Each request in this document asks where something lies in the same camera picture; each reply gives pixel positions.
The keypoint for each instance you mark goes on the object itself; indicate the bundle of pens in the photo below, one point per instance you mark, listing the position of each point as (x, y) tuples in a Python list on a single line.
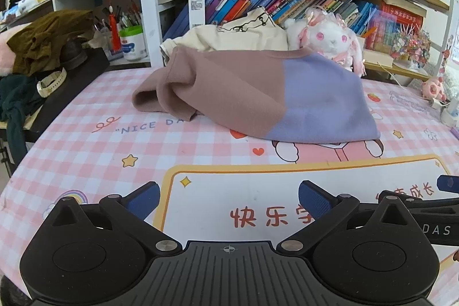
[(125, 19)]

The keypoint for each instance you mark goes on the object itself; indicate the white barcode box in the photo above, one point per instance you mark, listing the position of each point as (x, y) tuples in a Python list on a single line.
[(196, 14)]

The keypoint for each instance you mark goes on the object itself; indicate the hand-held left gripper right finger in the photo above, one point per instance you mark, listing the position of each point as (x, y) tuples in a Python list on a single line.
[(315, 200)]

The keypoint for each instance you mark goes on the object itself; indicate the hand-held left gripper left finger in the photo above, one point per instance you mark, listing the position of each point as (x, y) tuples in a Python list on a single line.
[(143, 200)]

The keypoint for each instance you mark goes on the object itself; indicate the white wristwatch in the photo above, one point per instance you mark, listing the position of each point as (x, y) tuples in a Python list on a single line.
[(45, 87)]

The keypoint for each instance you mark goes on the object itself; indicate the colourful flower bouquet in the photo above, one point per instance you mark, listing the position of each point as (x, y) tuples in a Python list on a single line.
[(410, 44)]

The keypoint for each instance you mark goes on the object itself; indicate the black side table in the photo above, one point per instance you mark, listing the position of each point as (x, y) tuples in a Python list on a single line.
[(71, 91)]

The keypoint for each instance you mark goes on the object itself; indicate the olive green garment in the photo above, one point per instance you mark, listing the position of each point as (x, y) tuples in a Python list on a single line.
[(39, 37)]

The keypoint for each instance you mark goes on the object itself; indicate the red boxed book set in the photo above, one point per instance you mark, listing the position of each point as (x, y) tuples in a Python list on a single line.
[(401, 17)]

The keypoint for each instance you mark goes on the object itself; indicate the white plush rabbit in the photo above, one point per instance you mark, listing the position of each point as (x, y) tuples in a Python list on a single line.
[(328, 37)]

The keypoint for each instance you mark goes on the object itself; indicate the white pen jar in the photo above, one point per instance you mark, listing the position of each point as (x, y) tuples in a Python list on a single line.
[(132, 46)]

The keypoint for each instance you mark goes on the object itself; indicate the cream garment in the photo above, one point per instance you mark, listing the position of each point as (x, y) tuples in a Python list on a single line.
[(229, 37)]

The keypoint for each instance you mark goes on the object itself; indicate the purple and brown sweater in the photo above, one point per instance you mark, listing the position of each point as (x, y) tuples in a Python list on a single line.
[(233, 94)]

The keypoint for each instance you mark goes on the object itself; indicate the cream flat box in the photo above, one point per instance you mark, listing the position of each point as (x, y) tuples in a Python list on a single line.
[(376, 58)]

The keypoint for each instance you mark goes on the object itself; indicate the dark green garment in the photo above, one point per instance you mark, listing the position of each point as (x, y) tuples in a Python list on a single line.
[(18, 94)]

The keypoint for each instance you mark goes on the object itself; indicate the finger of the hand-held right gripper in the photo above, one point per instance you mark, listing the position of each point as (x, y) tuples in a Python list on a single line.
[(430, 202), (448, 183)]

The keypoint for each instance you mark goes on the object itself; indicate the small pink plush pig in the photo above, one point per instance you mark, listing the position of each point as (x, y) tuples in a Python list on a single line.
[(432, 87)]

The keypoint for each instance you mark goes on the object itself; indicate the pink fluffy plush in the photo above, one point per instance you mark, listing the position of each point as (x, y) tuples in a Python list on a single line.
[(5, 51)]

